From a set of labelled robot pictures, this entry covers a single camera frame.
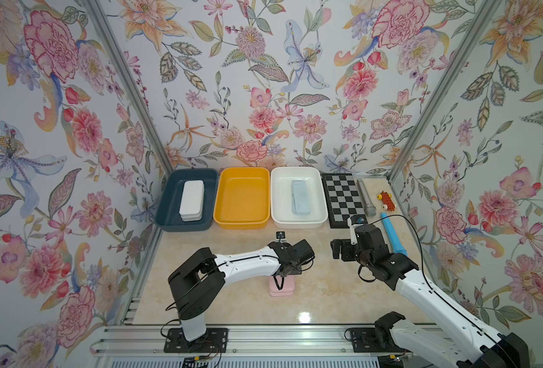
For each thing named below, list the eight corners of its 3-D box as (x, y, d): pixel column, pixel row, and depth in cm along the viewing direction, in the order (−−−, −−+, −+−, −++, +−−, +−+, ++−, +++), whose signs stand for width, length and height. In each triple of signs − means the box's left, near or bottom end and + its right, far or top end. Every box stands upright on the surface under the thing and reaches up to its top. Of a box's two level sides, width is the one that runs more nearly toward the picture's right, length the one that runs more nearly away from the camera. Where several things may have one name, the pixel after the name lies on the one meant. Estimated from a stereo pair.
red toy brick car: (382, 211, 109) (384, 208, 107) (376, 193, 116) (377, 190, 114) (395, 211, 109) (397, 208, 108) (387, 193, 116) (389, 190, 114)
